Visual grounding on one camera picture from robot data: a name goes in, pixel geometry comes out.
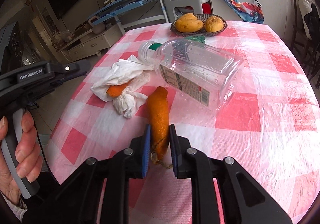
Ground rough-skinned yellow fruit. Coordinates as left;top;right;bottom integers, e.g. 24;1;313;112
205;16;224;33

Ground clear plastic bags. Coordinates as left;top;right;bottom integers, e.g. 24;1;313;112
54;30;76;51

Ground pale pink kettlebell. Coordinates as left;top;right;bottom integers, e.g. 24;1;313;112
89;18;104;35

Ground small orange peel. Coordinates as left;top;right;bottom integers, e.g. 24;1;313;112
106;81;132;98

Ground cream television cabinet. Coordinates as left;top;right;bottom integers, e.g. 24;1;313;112
56;30;118;63

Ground white tissue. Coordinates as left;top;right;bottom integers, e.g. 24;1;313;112
90;55;152;119

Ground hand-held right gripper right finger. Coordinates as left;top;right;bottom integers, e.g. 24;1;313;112
169;124;292;224

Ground white plastic stool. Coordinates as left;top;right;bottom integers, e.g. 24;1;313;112
163;0;209;23

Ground blue study desk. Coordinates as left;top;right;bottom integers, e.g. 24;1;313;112
89;0;173;36

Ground clear plastic bottle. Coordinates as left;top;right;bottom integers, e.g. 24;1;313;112
138;38;245;111

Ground white storage cabinet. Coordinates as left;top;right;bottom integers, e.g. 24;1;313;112
207;0;300;47

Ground long orange peel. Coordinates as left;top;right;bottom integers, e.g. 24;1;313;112
146;86;173;166

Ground person's left forearm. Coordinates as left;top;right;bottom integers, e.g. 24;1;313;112
0;191;28;224

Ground white stuffed sack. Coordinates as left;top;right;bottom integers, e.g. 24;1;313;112
297;0;317;40

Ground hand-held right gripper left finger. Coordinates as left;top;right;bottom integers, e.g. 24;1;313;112
37;124;152;224

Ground glass fruit bowl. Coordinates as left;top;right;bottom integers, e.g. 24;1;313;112
170;13;228;37

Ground person's left hand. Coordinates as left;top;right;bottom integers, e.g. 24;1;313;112
0;112;43;206

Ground green plush toy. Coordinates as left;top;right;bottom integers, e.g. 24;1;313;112
186;36;206;45

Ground large yellow mango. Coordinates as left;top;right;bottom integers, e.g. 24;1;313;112
174;18;204;33

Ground dark wooden chair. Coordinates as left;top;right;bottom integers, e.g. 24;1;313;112
287;0;320;80

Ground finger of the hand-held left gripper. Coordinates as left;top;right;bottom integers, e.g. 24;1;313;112
54;60;92;83

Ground yellow mango dark tip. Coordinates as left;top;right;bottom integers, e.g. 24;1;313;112
180;13;197;22

